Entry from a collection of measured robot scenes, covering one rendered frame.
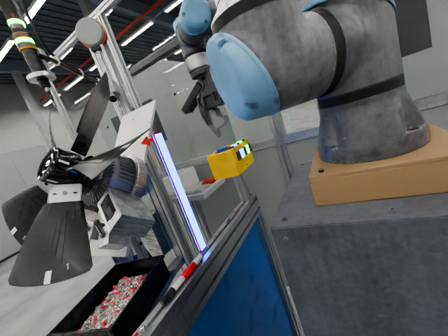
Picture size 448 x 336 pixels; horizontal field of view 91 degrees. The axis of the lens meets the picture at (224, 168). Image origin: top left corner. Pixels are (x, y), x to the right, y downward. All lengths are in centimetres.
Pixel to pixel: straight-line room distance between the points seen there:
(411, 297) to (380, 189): 13
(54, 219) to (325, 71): 78
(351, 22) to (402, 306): 36
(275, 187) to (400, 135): 94
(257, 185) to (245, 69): 105
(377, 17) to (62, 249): 84
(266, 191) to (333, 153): 92
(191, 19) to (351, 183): 50
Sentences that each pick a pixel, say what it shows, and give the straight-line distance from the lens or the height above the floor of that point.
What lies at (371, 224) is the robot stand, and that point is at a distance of 32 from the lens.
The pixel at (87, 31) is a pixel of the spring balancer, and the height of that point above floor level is 188.
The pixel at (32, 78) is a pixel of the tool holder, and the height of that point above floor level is 145.
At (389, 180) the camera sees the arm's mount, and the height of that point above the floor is 103.
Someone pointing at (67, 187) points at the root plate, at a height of 113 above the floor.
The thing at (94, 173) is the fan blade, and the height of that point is 115.
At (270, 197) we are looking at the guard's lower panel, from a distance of 129.
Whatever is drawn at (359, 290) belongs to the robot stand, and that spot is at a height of 90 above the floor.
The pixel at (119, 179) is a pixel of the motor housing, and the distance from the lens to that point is 87.
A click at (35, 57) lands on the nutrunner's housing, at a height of 151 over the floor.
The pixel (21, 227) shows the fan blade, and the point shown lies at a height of 105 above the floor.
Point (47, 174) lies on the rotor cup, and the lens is 86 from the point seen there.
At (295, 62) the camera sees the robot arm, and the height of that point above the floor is 120.
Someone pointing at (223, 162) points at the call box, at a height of 104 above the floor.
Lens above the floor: 117
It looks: 11 degrees down
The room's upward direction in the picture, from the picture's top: 19 degrees counter-clockwise
